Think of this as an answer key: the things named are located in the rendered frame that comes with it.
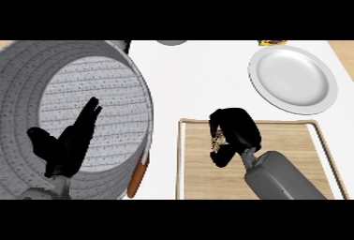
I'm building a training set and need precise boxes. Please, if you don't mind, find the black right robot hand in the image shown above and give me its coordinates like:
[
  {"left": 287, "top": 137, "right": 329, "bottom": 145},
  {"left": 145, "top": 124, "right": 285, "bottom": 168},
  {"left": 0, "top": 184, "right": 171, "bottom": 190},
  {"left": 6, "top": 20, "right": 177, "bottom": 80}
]
[{"left": 208, "top": 107, "right": 263, "bottom": 169}]

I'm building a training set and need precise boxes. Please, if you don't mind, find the orange pot handle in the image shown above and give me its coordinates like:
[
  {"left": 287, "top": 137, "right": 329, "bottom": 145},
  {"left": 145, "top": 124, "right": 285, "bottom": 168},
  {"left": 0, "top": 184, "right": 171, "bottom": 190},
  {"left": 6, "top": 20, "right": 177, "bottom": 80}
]
[{"left": 126, "top": 153, "right": 151, "bottom": 199}]

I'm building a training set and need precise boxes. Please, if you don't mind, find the yellow and red packet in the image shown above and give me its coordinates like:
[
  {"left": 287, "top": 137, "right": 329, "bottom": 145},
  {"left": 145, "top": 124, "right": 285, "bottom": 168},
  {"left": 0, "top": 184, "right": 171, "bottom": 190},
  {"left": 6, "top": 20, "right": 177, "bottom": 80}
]
[{"left": 257, "top": 39, "right": 289, "bottom": 47}]

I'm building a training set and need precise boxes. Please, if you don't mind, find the pale wooden tray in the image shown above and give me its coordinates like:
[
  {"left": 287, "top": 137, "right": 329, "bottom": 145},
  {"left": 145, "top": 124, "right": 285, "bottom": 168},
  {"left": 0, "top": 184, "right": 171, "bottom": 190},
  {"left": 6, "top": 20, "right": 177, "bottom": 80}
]
[{"left": 174, "top": 117, "right": 351, "bottom": 201}]

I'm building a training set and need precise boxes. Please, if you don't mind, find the white round plate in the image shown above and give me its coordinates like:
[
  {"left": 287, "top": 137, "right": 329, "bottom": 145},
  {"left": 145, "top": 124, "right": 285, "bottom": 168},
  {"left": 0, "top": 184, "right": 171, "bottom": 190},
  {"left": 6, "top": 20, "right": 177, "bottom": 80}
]
[{"left": 248, "top": 45, "right": 341, "bottom": 115}]

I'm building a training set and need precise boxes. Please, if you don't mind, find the grey round object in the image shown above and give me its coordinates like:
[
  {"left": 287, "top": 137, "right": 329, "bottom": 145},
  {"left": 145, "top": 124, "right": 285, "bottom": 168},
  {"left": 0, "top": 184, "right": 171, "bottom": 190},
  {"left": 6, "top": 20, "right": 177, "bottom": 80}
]
[{"left": 155, "top": 39, "right": 189, "bottom": 47}]

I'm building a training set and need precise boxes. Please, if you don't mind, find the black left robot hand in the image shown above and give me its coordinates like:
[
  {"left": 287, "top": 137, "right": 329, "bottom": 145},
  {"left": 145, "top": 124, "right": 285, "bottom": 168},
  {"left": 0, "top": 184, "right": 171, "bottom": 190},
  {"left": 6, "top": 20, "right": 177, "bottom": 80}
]
[{"left": 27, "top": 97, "right": 104, "bottom": 179}]

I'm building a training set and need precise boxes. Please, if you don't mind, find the large grey speckled pot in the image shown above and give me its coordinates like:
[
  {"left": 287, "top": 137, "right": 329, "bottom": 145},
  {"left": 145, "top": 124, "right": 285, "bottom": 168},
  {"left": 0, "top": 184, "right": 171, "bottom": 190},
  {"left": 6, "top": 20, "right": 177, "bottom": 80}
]
[{"left": 0, "top": 39, "right": 155, "bottom": 201}]

